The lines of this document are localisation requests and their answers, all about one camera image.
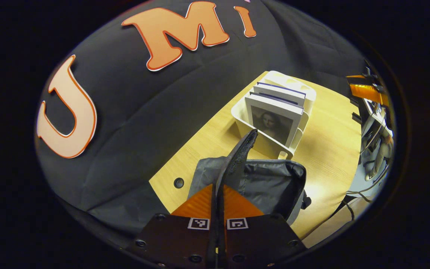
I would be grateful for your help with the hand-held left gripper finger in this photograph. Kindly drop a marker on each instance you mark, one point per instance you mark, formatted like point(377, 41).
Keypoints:
point(221, 243)
point(213, 243)

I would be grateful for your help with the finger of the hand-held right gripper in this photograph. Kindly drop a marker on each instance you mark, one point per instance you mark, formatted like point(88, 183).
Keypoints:
point(366, 89)

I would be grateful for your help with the grey schoolbag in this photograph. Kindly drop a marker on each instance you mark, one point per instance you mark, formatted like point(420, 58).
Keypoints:
point(271, 179)

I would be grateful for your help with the blue cover book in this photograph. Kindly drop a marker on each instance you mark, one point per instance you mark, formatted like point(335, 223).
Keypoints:
point(282, 93)

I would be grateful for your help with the portrait cover book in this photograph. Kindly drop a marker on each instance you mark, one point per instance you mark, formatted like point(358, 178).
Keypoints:
point(271, 123)

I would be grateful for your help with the white bookshelf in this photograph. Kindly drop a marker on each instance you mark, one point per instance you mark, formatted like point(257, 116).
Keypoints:
point(242, 123)

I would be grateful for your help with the round black table grommet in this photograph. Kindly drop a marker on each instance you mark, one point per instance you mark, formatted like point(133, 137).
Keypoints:
point(178, 182)

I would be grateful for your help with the black backdrop cloth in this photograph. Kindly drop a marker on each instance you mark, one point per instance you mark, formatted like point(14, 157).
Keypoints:
point(133, 112)

